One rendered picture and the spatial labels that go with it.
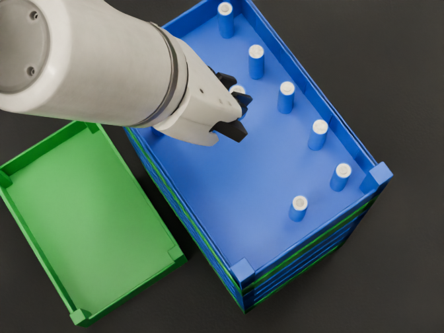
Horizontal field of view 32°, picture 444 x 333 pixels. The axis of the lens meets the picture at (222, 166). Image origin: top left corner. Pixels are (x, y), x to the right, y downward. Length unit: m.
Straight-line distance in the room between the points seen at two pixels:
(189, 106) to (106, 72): 0.12
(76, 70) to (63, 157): 0.88
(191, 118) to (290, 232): 0.30
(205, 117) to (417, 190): 0.75
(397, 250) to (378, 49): 0.36
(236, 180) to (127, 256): 0.44
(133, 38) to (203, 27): 0.43
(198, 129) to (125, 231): 0.68
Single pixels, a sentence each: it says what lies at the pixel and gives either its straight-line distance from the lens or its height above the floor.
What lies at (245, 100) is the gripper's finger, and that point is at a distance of 0.76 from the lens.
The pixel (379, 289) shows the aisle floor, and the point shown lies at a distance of 1.30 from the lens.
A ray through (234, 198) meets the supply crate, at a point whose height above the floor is 0.40.
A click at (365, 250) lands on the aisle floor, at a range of 1.30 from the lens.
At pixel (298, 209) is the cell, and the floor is 0.47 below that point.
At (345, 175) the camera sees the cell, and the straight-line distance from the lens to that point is 0.84.
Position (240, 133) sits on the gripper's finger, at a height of 0.61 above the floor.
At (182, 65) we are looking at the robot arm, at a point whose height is 0.73.
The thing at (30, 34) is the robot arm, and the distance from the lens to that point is 0.49.
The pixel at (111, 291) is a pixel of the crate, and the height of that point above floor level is 0.00.
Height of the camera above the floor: 1.27
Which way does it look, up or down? 75 degrees down
